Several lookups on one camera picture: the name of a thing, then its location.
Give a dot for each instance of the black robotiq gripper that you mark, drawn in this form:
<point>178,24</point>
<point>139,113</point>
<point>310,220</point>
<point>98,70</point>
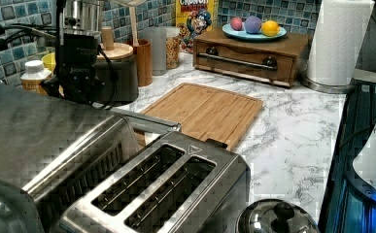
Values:
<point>74,76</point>

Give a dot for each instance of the yellow cup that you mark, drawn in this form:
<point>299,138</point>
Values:
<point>49,61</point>

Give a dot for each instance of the grey canister wooden lid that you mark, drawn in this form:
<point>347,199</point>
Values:
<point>117,70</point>

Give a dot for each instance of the white cap spice bottle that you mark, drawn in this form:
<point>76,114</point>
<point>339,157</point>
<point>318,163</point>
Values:
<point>35,73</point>

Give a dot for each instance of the wooden utensil holder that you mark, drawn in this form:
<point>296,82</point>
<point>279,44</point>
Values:
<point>143,55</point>

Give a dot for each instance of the wooden spoon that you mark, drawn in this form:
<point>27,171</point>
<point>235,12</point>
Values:
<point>132,5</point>

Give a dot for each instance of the frosted plastic cup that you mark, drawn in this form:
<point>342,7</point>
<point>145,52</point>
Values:
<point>157,37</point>

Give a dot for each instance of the clear cereal jar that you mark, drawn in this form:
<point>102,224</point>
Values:
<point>172,47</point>

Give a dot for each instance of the cap'n crunch cereal box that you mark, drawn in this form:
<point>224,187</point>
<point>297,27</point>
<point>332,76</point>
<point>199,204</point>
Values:
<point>193,18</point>

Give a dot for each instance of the bamboo cutting board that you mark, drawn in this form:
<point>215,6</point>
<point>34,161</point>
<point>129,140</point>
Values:
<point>207,112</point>

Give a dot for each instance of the pink ball fruit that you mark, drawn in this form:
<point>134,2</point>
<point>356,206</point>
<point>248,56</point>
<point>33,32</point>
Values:
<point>236,23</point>

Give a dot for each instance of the stainless steel two-slot toaster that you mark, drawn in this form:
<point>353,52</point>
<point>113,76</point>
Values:
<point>176,184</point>

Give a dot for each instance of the light blue plate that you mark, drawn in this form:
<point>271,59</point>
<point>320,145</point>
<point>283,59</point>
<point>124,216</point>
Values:
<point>244,35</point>

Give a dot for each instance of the purple ball fruit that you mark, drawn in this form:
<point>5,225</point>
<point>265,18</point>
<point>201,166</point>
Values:
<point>252,24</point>

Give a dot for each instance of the yellow orange fruit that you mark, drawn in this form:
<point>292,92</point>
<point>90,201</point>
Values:
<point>270,28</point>

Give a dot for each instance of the wooden bread box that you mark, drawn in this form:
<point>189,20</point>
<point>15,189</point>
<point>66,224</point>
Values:
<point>276,61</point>

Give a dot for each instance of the steel pot lid black knob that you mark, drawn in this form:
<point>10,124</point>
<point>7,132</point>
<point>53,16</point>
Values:
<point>275,216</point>

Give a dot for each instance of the white paper towel roll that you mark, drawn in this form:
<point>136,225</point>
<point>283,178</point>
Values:
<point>336,44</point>

